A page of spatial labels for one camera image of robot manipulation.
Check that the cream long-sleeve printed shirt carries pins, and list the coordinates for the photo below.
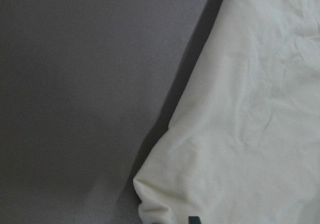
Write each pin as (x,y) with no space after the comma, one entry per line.
(243,144)

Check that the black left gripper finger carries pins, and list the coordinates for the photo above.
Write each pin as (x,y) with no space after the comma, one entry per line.
(194,220)

